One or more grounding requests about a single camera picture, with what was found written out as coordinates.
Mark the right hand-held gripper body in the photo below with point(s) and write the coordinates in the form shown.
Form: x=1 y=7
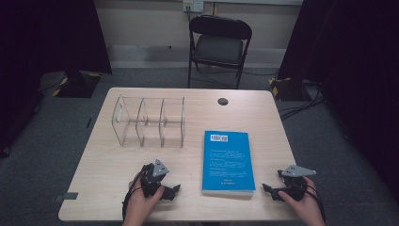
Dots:
x=295 y=186

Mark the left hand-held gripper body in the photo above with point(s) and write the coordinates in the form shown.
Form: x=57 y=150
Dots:
x=150 y=182

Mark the blue book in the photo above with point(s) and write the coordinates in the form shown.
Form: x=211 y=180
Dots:
x=228 y=163

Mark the clear acrylic book rack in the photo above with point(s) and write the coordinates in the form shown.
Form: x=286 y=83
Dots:
x=150 y=125

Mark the person's right hand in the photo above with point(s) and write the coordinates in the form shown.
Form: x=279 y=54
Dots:
x=309 y=207

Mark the person's left hand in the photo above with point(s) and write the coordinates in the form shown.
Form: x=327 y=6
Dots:
x=138 y=207

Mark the black stand base striped tape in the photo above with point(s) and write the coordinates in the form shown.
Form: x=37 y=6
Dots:
x=78 y=86
x=288 y=89

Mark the black tape strip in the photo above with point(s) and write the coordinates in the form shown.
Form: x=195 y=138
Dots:
x=88 y=122

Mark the grey tape piece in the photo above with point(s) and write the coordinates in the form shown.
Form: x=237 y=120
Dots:
x=64 y=196

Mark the dark curtain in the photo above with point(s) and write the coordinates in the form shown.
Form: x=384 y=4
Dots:
x=40 y=47
x=354 y=62

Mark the black folding chair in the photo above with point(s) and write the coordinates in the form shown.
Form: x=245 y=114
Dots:
x=218 y=48

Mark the white wall socket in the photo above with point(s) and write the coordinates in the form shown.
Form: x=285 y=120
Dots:
x=193 y=5

